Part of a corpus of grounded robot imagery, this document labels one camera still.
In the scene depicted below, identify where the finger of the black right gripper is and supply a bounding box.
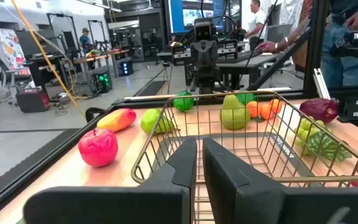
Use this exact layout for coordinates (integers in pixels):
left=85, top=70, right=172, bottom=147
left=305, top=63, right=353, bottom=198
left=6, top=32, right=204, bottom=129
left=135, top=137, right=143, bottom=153
left=204, top=58, right=218, bottom=75
left=191, top=58, right=204, bottom=75

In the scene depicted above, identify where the black cable loop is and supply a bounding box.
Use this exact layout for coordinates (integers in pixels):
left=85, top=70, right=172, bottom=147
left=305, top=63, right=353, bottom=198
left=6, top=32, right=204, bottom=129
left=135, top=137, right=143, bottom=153
left=85, top=107, right=107, bottom=123

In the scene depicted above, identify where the silver aluminium bar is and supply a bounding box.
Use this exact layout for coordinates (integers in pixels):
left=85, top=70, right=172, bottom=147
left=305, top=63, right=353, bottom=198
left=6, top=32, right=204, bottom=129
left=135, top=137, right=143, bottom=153
left=313, top=68, right=332, bottom=100

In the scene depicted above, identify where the bronze wire basket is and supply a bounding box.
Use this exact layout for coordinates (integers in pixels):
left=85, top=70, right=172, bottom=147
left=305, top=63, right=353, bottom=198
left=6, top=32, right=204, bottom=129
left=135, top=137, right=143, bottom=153
left=131, top=90, right=358, bottom=224

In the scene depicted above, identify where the large blue display screen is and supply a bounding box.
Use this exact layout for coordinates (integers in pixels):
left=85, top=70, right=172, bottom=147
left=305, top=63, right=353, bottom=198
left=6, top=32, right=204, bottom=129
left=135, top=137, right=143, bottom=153
left=167, top=0, right=226, bottom=34

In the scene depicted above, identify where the light green pear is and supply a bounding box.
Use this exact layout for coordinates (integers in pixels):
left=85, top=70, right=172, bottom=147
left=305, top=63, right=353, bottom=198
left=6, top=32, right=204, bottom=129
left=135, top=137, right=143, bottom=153
left=140, top=108, right=176, bottom=136

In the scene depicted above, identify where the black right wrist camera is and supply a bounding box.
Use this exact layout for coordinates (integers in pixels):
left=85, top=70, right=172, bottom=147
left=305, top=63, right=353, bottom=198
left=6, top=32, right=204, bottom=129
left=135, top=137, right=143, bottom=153
left=193, top=17, right=214, bottom=41

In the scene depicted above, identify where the green grape bunch with leaves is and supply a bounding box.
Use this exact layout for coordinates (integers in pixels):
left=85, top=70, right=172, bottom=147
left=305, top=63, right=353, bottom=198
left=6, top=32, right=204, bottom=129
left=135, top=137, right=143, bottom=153
left=293, top=117, right=353, bottom=163

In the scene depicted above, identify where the grey desk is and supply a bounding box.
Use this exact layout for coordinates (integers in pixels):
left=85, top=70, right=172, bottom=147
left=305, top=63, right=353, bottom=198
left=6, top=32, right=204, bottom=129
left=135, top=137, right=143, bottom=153
left=157, top=51, right=287, bottom=91

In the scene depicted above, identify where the tangerine cluster with leaves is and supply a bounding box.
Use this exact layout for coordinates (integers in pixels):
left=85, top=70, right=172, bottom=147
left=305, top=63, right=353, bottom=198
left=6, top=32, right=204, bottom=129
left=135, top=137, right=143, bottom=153
left=246, top=98, right=283, bottom=121

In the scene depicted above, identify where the bright red apple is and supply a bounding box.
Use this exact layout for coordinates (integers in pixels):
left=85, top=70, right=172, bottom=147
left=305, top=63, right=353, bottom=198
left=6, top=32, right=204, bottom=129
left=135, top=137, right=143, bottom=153
left=78, top=128, right=119, bottom=168

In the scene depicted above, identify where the black aluminium rig frame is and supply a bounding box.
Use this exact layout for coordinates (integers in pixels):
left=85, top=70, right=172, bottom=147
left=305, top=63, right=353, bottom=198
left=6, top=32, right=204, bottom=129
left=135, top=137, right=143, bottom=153
left=0, top=0, right=358, bottom=223

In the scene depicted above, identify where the person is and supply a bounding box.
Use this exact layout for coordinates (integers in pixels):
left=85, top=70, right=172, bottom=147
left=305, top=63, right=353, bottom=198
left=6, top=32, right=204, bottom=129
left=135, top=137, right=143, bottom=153
left=78, top=27, right=93, bottom=52
left=244, top=0, right=269, bottom=50
left=255, top=0, right=358, bottom=90

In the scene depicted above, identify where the white backdrop with colourful print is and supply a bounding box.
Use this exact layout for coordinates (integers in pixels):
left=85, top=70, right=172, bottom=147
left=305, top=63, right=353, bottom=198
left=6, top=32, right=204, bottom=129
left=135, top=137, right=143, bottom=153
left=0, top=28, right=34, bottom=103

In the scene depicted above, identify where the black floor mat striped edge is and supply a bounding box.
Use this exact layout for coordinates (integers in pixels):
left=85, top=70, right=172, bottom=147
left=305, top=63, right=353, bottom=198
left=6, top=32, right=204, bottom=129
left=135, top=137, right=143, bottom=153
left=137, top=80, right=167, bottom=97

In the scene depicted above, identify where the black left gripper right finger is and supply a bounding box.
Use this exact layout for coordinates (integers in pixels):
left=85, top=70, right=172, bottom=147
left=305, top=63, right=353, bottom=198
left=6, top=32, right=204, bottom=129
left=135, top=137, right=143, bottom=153
left=202, top=138, right=358, bottom=224

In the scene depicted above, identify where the black and red box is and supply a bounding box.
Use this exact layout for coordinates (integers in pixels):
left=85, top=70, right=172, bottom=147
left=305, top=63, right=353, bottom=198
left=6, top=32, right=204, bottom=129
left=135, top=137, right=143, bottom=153
left=15, top=88, right=51, bottom=113

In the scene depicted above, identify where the black box with white labels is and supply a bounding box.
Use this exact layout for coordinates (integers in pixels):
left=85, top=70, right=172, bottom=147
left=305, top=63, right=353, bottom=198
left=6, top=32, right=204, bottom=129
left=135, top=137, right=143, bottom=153
left=337, top=88, right=358, bottom=134

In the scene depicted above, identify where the red and yellow mango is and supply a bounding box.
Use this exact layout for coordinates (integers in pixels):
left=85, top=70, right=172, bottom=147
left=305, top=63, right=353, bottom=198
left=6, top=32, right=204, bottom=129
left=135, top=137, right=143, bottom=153
left=96, top=108, right=137, bottom=133

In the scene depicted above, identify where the grey monitor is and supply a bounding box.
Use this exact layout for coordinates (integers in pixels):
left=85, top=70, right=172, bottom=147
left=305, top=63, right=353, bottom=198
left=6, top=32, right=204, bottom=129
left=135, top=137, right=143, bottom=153
left=265, top=24, right=293, bottom=44

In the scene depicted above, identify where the black tripod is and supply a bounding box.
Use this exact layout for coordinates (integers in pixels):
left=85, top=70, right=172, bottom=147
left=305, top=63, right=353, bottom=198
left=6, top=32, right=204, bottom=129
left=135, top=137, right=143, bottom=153
left=135, top=61, right=175, bottom=96

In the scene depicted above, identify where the beige mat with grey border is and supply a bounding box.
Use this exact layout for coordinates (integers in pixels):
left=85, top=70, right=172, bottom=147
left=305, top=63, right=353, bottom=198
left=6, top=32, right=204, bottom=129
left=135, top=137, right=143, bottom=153
left=154, top=132, right=323, bottom=187

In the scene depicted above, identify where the olive green pear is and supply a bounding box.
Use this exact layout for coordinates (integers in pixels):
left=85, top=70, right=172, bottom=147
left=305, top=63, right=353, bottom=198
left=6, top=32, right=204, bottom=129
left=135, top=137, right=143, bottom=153
left=219, top=94, right=251, bottom=131

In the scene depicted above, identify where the computer tower with blue lights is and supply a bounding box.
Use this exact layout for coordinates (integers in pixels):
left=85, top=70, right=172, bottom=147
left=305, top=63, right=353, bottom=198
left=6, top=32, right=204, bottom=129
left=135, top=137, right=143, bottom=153
left=119, top=60, right=134, bottom=77

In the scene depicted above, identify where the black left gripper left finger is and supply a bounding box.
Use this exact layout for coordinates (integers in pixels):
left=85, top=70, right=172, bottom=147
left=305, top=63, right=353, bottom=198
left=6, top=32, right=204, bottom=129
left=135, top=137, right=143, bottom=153
left=23, top=138, right=198, bottom=224

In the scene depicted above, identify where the black keyboard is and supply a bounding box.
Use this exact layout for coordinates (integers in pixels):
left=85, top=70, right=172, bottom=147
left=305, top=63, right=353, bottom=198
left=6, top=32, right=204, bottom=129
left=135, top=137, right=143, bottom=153
left=216, top=51, right=262, bottom=65

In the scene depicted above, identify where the wooden work table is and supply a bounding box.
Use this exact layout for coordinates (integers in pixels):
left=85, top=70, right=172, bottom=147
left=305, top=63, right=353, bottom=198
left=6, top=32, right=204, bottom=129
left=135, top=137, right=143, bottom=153
left=73, top=49, right=130, bottom=78

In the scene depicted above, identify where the dark red apple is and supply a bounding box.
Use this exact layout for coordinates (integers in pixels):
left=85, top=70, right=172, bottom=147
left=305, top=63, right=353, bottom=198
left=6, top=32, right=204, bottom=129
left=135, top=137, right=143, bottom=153
left=299, top=98, right=339, bottom=124

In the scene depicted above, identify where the computer tower with green lights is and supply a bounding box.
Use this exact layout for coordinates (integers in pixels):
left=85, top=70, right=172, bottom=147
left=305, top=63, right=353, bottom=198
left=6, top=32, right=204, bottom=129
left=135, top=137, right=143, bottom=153
left=90, top=67, right=114, bottom=94

